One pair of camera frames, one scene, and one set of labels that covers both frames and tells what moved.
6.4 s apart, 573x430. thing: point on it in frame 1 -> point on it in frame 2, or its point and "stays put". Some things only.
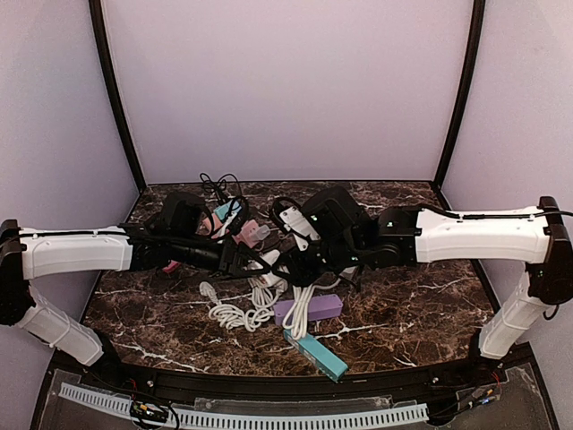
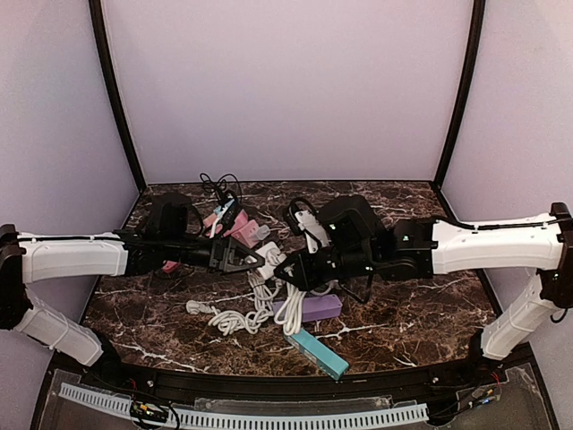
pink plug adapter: (171, 266) stays put
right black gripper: (303, 267) stays put
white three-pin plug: (206, 288) -> (193, 307)
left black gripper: (228, 261) stays put
